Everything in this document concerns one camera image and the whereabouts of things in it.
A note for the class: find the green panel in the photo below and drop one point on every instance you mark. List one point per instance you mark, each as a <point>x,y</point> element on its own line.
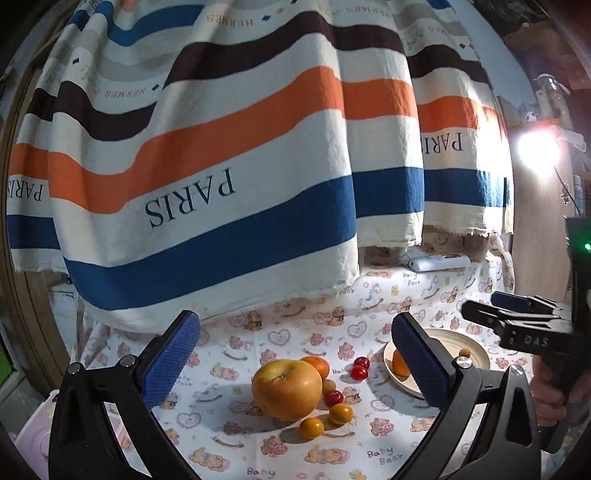
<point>6,364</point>

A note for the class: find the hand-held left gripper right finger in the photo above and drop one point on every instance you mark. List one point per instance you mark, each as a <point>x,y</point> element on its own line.
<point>421,364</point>

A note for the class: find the bear print tablecloth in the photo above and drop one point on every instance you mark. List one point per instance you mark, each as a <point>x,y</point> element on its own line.
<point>231,350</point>

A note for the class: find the person's right hand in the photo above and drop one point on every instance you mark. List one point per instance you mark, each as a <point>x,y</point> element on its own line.
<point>545,397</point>

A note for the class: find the beige round plate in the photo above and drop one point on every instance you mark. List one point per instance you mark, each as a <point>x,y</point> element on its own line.
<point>445,344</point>

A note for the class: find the yellow cherry tomato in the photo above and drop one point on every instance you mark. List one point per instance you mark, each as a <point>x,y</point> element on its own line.
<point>311,427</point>
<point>340,414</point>

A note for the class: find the large yellow apple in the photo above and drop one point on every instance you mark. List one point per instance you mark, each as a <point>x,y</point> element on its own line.
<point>286,390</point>

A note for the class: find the clear plastic bottle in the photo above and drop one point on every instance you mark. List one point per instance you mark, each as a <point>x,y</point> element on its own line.
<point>551,99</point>

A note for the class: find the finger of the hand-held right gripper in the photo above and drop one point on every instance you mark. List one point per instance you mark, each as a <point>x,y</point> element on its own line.
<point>485,318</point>
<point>512,301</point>

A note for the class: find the small green grape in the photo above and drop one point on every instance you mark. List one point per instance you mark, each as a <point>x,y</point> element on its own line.
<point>328,386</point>
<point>464,353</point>

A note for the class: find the small white toy figure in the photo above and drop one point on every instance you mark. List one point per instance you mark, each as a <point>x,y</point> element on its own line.
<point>529,113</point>

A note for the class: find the white handheld device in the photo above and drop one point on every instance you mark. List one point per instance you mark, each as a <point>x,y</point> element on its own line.
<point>434,264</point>

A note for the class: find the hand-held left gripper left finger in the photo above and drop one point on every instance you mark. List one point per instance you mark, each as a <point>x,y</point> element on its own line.
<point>171,364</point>

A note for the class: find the striped hanging blanket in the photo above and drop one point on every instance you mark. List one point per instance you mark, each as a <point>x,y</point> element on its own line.
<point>231,138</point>

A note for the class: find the bright lamp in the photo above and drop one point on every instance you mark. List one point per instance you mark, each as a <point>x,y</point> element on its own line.
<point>535,147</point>

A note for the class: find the orange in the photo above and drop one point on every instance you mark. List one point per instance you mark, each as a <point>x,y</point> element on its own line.
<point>400,367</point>

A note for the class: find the small orange tangerine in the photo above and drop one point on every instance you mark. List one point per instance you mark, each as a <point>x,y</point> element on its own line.
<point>319,367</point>

